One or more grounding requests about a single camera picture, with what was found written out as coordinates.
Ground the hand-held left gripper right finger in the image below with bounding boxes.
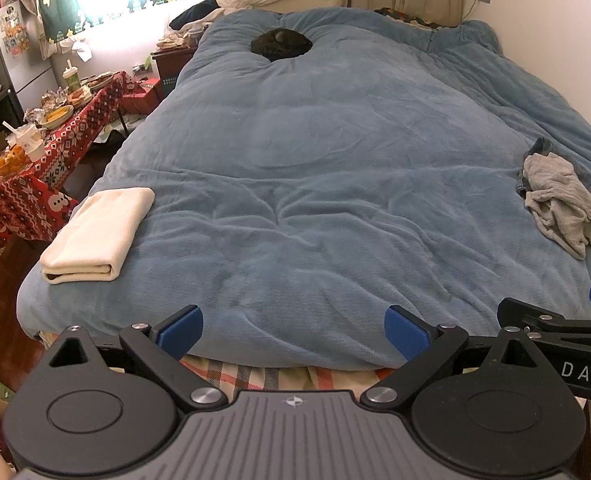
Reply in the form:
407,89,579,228
362,305,547,412

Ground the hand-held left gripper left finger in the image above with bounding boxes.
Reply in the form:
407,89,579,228
44,305,227,412

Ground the grey ribbed shirt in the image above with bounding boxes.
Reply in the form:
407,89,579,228
518,152,591,260

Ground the folded cream towel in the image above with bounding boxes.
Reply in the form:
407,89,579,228
40,187,155,285

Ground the blue denim garment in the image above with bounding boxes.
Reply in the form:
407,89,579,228
517,136,591,226

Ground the blue fleece blanket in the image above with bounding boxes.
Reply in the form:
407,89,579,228
16,6,591,372

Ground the table with red patterned cloth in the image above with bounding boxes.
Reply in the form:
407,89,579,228
0,71,135,258

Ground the red gift box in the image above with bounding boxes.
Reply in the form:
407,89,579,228
120,77,163,114

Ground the white cup with straw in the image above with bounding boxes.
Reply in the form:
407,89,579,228
3,121,47,162

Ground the bag of oranges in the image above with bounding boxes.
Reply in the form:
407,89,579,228
0,145,29,177

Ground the plate of food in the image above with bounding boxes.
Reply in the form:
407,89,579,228
40,104,74,129

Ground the wooden nightstand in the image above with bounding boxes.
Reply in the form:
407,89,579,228
152,44,199,97

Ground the green drink cup with straw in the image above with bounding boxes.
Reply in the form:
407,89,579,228
62,59,81,92

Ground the dark curled-up cat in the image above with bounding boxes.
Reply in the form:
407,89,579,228
250,29,312,63

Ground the grey refrigerator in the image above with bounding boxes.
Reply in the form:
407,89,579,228
0,2,59,117

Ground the patterned pillow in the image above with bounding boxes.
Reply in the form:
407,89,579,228
374,7,437,32

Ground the dark blue cloth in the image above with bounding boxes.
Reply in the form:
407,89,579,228
170,0,224,31

